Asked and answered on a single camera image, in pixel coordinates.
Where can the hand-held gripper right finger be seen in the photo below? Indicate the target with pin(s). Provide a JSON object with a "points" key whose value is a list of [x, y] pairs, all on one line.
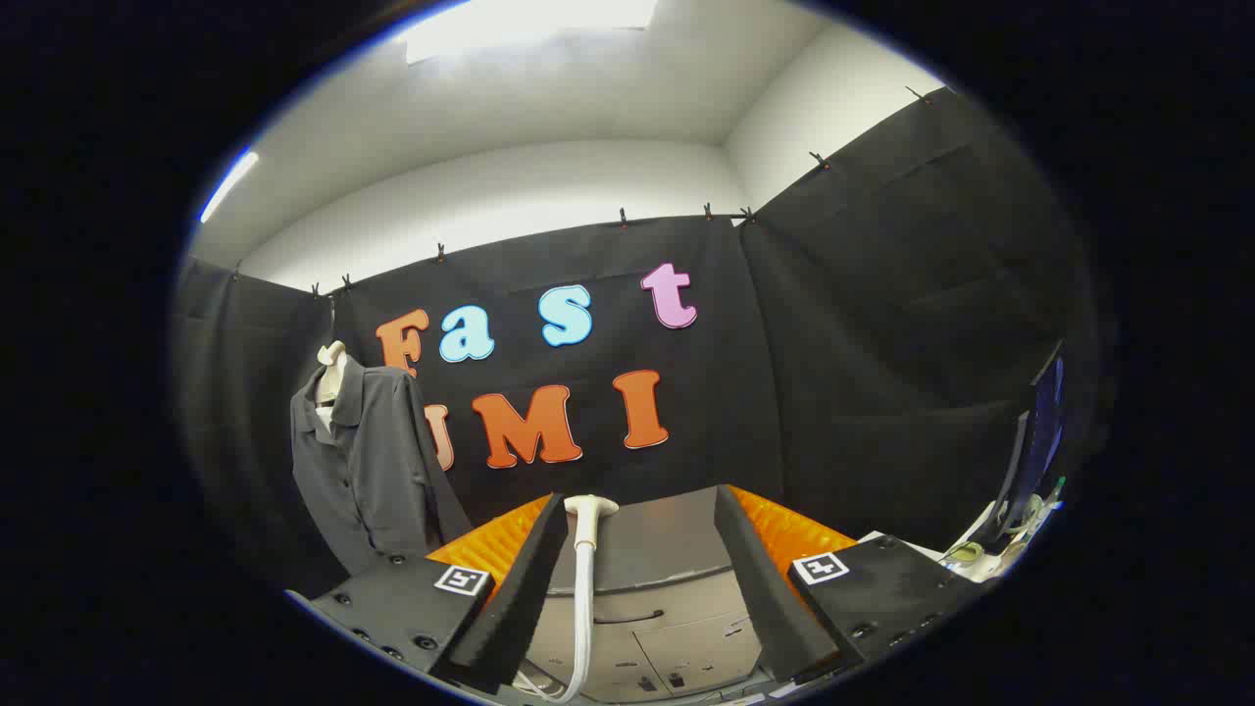
{"points": [[775, 608]]}

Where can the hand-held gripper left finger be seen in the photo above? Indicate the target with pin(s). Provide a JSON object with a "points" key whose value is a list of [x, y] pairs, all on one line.
{"points": [[520, 598]]}

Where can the white garment steamer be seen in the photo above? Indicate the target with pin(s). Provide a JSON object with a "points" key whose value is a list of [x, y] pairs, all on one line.
{"points": [[585, 588]]}

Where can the grey button shirt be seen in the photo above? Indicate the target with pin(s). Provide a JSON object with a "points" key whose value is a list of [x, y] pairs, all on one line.
{"points": [[377, 461]]}

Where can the grey cabinet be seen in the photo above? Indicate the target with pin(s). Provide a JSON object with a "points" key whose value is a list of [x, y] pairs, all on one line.
{"points": [[657, 549]]}

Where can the white mannequin torso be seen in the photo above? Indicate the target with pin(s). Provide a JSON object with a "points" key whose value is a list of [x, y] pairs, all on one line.
{"points": [[331, 373]]}

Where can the ceiling light strip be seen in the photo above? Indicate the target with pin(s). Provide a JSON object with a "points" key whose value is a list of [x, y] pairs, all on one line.
{"points": [[230, 184]]}

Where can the ceiling light panel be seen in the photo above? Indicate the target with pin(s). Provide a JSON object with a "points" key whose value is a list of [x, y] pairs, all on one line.
{"points": [[529, 25]]}

